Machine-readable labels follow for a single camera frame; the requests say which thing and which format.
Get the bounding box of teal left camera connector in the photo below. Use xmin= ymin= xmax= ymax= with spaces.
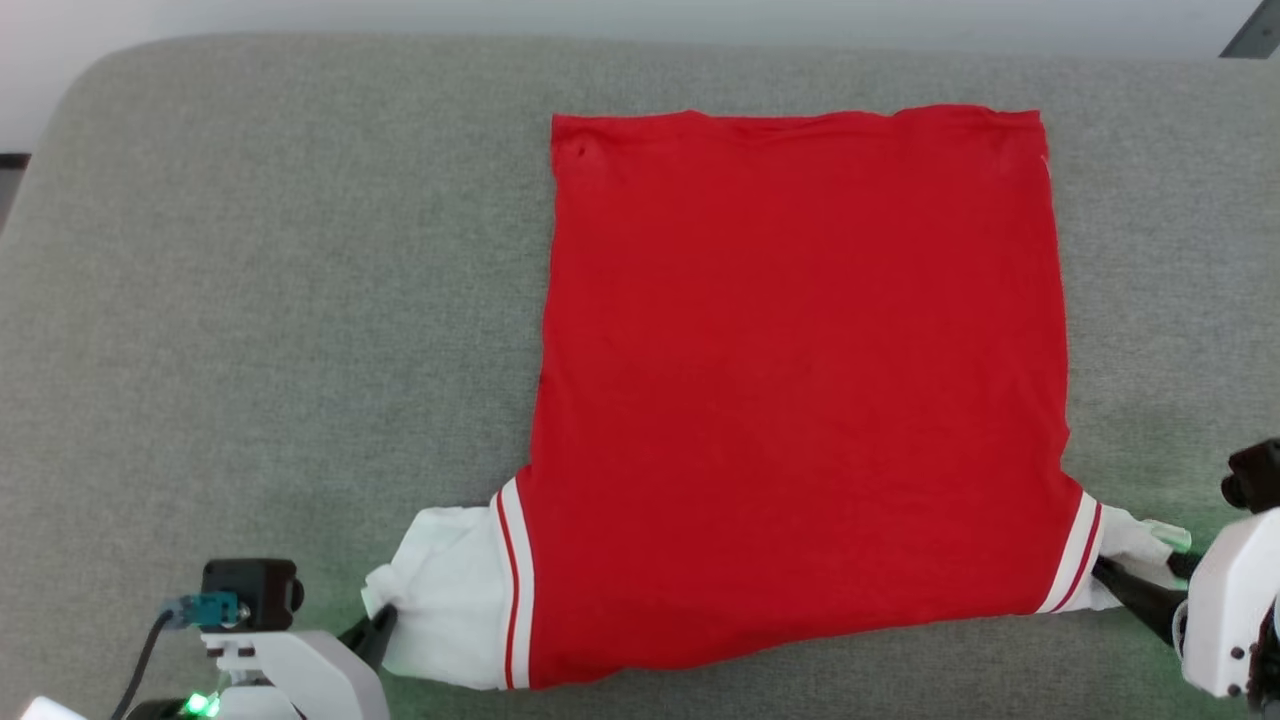
xmin=163 ymin=592 xmax=247 ymax=630

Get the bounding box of red and white t-shirt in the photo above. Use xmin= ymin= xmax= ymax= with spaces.
xmin=362 ymin=103 xmax=1194 ymax=693

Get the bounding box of grey metal post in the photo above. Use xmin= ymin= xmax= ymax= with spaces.
xmin=1219 ymin=0 xmax=1280 ymax=60

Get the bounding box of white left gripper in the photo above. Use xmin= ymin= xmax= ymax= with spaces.
xmin=204 ymin=605 xmax=400 ymax=720

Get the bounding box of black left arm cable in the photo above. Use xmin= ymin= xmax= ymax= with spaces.
xmin=108 ymin=608 xmax=183 ymax=720

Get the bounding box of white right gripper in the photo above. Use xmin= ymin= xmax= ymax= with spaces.
xmin=1090 ymin=507 xmax=1280 ymax=699

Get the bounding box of grey fabric sofa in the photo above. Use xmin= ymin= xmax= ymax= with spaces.
xmin=0 ymin=32 xmax=1280 ymax=720

